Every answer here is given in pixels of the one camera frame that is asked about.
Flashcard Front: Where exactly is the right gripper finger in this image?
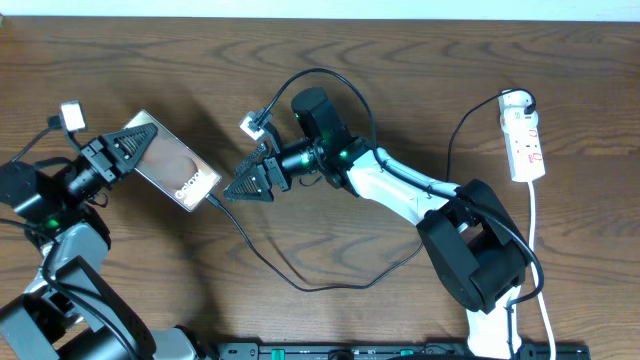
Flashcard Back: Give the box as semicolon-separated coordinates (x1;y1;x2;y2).
223;164;274;202
234;142;270;176

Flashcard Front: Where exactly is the Galaxy S25 Ultra smartphone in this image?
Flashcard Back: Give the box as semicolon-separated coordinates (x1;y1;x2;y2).
124;110;222;212

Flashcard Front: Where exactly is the black USB charging cable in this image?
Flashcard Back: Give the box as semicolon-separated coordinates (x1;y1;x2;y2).
205;88;538;293

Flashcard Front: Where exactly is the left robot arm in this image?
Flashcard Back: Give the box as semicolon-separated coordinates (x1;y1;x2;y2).
1;124;207;359

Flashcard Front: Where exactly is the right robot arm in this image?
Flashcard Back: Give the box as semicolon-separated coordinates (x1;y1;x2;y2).
224;87;540;359

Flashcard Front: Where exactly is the white power strip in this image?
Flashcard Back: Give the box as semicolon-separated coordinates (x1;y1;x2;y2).
498;89;546;183

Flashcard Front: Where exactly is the left camera black cable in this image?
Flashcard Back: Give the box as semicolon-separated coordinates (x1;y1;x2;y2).
0;115;141;360

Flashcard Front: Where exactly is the camera black cable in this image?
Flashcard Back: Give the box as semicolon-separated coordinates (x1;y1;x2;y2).
259;67;545;360
0;115;141;360

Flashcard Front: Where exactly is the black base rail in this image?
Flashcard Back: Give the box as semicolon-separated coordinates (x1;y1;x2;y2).
209;338;592;360

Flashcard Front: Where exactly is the white power strip cord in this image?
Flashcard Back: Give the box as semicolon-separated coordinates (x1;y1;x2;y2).
527;180;558;360

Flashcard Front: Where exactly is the right camera black cable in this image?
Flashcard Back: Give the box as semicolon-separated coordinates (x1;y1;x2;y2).
259;67;545;360

